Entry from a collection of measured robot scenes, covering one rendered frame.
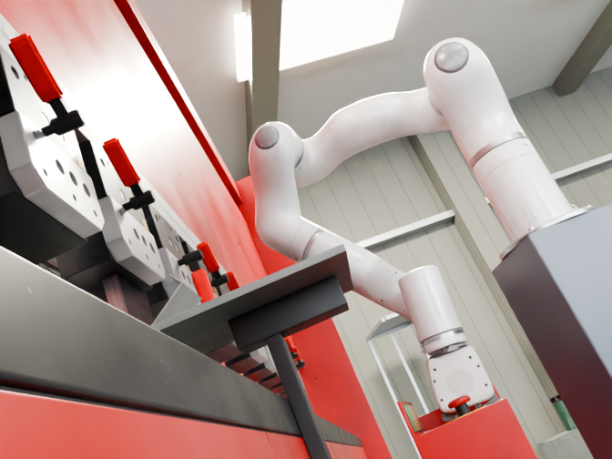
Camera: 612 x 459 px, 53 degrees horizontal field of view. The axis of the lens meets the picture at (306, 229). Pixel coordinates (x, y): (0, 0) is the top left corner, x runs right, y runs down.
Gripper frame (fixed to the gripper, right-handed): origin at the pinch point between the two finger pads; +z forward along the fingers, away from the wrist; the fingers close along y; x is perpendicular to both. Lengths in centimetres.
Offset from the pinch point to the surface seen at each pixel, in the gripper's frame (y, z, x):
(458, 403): -1.4, -5.9, -11.7
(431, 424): -7.9, -4.2, 4.5
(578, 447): 58, 40, 372
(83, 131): -32, -50, -58
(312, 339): -58, -58, 167
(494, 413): 3.3, -2.8, -15.1
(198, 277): -31, -35, -32
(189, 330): -27, -23, -51
